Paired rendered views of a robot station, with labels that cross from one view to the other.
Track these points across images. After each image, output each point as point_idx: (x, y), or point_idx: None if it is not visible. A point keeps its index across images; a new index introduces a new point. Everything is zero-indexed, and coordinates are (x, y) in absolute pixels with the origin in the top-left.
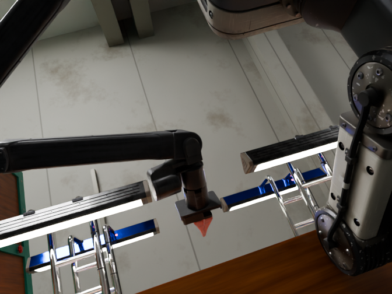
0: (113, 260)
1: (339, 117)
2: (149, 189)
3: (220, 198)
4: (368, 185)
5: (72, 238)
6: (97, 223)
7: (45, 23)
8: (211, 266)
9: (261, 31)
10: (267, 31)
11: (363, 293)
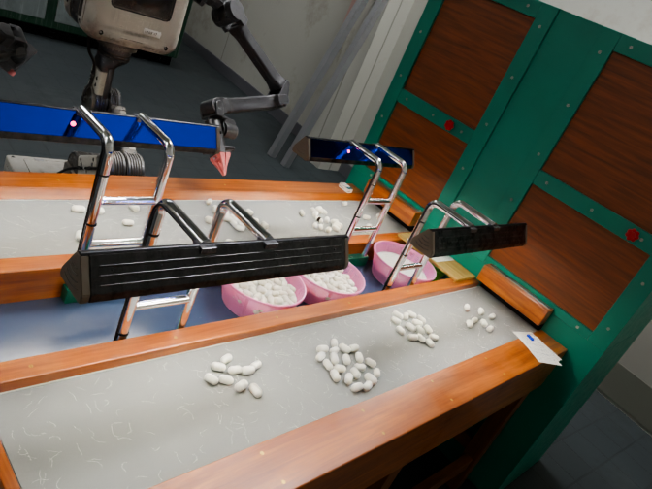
0: (407, 240)
1: (125, 108)
2: (295, 145)
3: (344, 234)
4: None
5: (452, 203)
6: (373, 177)
7: (241, 45)
8: (205, 179)
9: (149, 51)
10: (146, 50)
11: None
